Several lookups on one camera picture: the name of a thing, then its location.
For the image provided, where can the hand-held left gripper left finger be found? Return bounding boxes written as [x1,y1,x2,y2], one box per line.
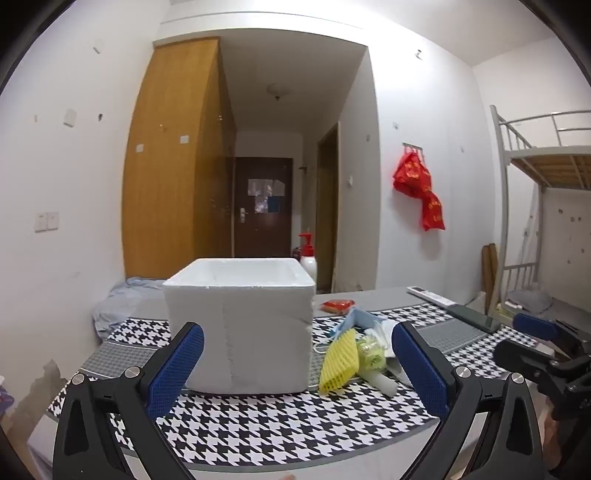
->
[53,322,205,480]

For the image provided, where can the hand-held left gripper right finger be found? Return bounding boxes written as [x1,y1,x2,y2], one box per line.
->
[391,322,544,480]

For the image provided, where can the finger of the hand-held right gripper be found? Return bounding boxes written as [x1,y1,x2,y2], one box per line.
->
[493,340,578,393]
[514,313,591,356]

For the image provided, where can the green wipes packet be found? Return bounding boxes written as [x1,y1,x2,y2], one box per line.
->
[356,335,386,374]

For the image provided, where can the white cotton pad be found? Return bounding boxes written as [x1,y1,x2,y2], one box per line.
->
[365,318,402,370]

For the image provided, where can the white foam box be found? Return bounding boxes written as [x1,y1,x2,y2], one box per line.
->
[163,257,317,395]

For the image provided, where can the blue face mask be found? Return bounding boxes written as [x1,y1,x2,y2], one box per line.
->
[311,308,386,357]

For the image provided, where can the yellow foam net sleeve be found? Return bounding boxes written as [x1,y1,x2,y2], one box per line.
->
[318,328,360,397]

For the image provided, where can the grey cloth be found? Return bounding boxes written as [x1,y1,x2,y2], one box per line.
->
[508,290,552,315]

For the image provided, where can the black phone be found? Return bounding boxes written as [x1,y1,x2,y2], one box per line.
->
[445,305,502,334]

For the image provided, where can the rolled wooden mats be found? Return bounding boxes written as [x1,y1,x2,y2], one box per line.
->
[482,244,498,315]

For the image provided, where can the white remote control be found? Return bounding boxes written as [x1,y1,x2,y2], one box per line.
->
[406,285,458,308]

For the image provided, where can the light blue cloth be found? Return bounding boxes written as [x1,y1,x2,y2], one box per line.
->
[92,277,169,340]

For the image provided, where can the houndstooth tablecloth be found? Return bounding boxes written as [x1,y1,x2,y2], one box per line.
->
[46,286,555,480]

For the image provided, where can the red snack packet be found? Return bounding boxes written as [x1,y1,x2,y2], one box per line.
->
[322,298,355,316]

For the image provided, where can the red plastic bag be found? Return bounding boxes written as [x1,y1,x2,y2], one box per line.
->
[419,189,445,232]
[393,150,432,197]

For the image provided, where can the white pump bottle red cap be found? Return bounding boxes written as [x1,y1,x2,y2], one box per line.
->
[298,232,318,284]

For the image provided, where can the dark brown door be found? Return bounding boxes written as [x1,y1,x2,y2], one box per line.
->
[233,157,294,259]

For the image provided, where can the metal bunk bed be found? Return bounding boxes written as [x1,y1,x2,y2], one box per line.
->
[489,105,591,319]

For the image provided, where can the open magazine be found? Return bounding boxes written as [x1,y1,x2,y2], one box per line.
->
[0,376,14,418]

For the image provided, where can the wooden wardrobe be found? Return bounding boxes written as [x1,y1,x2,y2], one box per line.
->
[121,38,237,280]

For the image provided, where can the brown side door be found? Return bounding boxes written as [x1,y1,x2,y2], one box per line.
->
[316,122,340,294]

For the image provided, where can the white paper notice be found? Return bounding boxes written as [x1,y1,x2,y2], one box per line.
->
[248,178,287,198]

